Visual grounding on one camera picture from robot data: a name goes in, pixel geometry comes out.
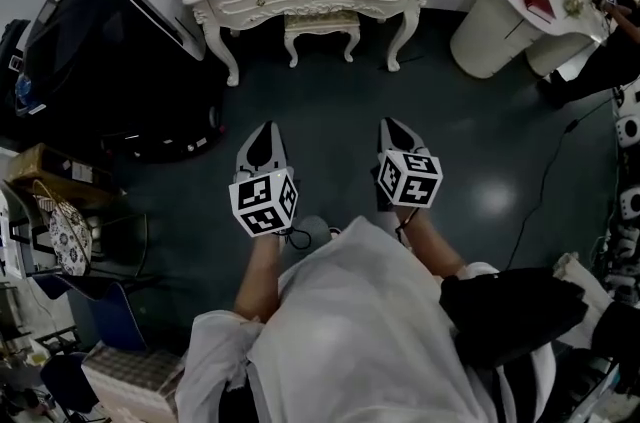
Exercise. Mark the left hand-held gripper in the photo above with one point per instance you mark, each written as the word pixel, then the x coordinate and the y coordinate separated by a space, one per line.
pixel 262 203

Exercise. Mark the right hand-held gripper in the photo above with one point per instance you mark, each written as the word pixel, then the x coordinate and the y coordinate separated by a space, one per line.
pixel 411 178

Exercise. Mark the cream upholstered stool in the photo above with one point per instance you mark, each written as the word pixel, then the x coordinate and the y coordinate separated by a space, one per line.
pixel 322 28

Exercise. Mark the person's left forearm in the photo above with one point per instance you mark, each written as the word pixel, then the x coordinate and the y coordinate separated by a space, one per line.
pixel 260 276

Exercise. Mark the black shoulder bag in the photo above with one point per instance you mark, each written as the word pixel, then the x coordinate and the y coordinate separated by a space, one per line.
pixel 510 311

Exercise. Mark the person's right forearm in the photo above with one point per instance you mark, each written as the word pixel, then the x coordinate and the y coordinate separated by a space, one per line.
pixel 432 243

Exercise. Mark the person's grey shoe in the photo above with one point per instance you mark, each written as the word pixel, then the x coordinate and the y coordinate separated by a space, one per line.
pixel 315 231

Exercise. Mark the white round cabinet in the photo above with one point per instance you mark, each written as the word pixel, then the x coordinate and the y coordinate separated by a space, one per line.
pixel 500 36

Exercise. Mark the large black machine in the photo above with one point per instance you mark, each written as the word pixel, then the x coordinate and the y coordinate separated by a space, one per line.
pixel 105 56

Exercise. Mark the person's white garment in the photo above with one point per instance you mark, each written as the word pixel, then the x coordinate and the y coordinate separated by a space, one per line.
pixel 360 336

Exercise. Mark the brown cardboard box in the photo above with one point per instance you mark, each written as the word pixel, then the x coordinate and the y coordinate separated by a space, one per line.
pixel 55 171

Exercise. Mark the woven basket with patterned cloth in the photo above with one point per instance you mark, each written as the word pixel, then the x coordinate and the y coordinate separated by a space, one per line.
pixel 67 236

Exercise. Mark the small flower ornament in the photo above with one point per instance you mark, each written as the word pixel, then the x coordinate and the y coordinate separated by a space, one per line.
pixel 573 3

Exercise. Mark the blue chair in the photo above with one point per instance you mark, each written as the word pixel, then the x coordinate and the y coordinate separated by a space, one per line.
pixel 107 311

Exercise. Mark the white round device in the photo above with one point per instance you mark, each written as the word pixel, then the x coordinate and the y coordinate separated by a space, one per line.
pixel 629 203
pixel 628 130

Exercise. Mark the checked storage box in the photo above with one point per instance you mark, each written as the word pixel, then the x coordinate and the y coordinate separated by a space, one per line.
pixel 130 381

